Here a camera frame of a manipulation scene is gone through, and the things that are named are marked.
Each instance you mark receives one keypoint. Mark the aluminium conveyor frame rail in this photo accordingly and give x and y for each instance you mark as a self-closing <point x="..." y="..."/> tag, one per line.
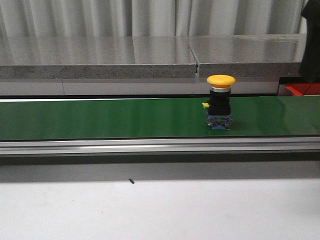
<point x="210" y="145"/>

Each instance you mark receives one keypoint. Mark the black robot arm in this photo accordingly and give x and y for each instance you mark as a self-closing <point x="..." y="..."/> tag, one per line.
<point x="310" y="64"/>

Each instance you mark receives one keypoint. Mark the yellow mushroom button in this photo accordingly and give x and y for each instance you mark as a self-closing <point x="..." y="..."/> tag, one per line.
<point x="218" y="108"/>

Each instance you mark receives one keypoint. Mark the grey stone counter right slab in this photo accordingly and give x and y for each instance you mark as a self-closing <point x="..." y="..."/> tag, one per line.
<point x="244" y="56"/>

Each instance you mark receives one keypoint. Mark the white pleated curtain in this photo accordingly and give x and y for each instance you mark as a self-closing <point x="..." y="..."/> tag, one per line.
<point x="156" y="18"/>

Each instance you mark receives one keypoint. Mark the red bin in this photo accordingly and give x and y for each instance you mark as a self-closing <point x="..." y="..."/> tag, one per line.
<point x="303" y="89"/>

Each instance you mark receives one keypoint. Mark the green conveyor belt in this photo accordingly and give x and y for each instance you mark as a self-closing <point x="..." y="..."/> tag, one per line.
<point x="156" y="118"/>

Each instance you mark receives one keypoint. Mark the grey stone counter left slab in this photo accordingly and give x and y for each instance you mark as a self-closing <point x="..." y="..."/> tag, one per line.
<point x="160" y="57"/>

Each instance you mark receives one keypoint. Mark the grey stone counter slab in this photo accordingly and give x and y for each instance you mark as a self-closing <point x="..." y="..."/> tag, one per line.
<point x="160" y="57"/>
<point x="244" y="56"/>

